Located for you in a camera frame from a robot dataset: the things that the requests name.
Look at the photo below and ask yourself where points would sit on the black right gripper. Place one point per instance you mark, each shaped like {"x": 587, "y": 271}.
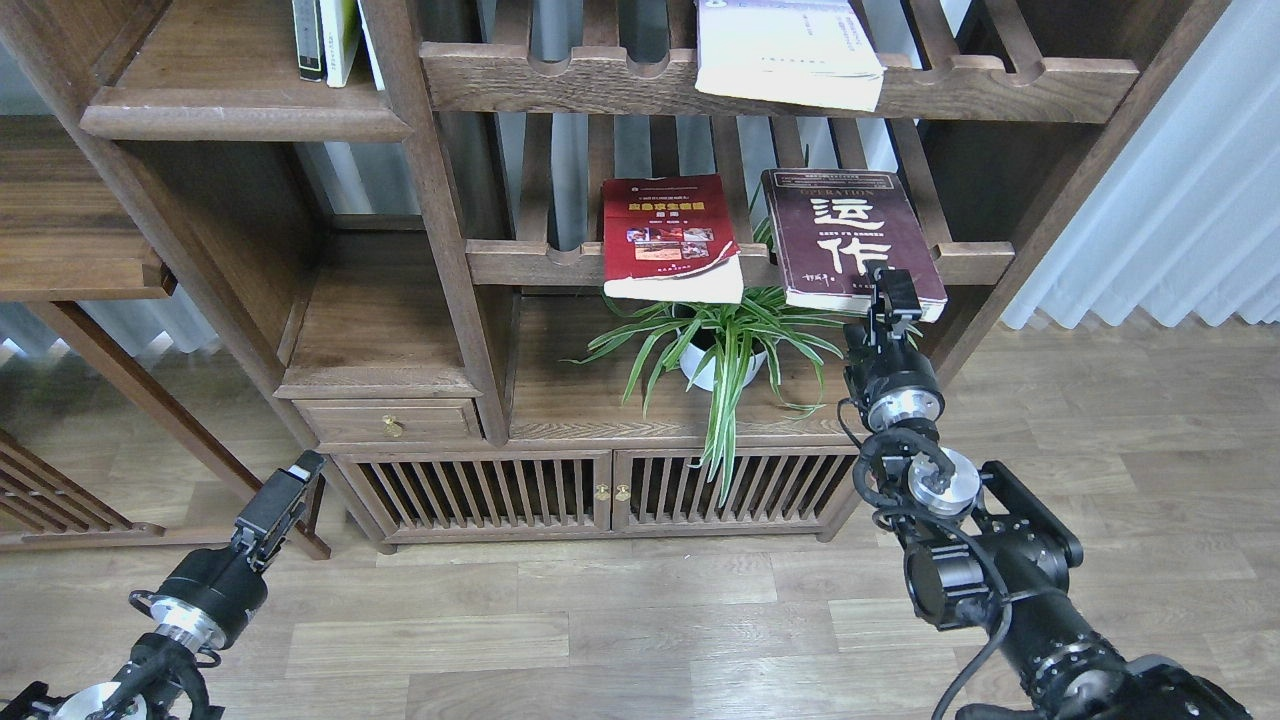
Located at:
{"x": 891, "y": 383}

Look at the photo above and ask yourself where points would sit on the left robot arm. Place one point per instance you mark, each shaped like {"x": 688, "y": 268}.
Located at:
{"x": 159, "y": 669}

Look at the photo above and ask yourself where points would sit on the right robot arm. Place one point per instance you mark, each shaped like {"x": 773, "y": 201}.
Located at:
{"x": 981, "y": 550}

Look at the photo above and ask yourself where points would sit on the red paperback book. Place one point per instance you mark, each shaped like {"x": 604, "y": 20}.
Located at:
{"x": 670, "y": 239}

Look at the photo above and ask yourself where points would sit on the spider plant leaves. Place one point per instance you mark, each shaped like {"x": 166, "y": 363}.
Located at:
{"x": 664, "y": 328}

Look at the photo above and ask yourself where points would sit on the brass drawer knob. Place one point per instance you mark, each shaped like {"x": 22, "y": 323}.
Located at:
{"x": 393, "y": 426}

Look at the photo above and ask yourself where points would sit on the dark red Chinese book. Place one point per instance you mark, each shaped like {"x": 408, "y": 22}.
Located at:
{"x": 829, "y": 225}

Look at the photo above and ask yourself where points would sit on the white curtain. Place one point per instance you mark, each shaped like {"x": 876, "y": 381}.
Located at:
{"x": 1186, "y": 222}

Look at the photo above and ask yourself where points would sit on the dark spine upright book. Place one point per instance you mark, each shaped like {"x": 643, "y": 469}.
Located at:
{"x": 308, "y": 40}

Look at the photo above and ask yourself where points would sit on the white plant pot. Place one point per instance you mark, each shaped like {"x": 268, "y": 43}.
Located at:
{"x": 702, "y": 372}

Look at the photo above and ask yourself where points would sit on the dark wooden bookshelf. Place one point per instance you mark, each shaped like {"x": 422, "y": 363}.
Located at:
{"x": 433, "y": 251}

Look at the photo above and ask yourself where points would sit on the white open book top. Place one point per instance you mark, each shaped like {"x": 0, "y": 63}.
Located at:
{"x": 811, "y": 53}

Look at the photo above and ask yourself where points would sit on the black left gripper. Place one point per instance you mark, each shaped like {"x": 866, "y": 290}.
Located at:
{"x": 212, "y": 595}

